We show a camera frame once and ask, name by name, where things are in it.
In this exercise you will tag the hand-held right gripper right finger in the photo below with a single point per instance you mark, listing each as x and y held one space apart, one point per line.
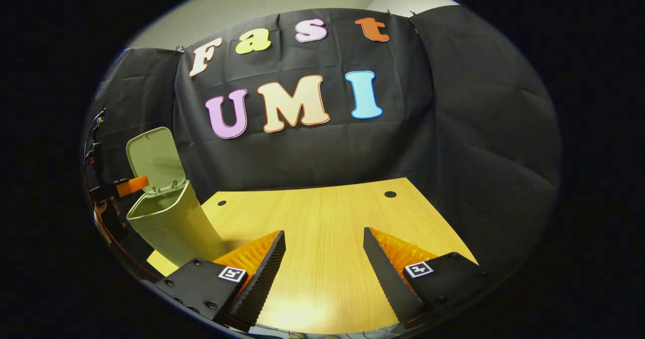
385 276

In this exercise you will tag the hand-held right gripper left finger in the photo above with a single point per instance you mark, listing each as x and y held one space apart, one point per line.
264 278

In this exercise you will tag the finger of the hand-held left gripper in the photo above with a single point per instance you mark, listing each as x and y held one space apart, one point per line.
133 185

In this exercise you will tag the green desktop garbage bin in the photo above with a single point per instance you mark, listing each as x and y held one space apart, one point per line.
171 228

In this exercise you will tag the wooden desktop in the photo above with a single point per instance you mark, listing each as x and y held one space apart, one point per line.
322 218

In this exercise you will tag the black backdrop cloth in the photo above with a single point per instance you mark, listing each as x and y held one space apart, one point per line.
478 127

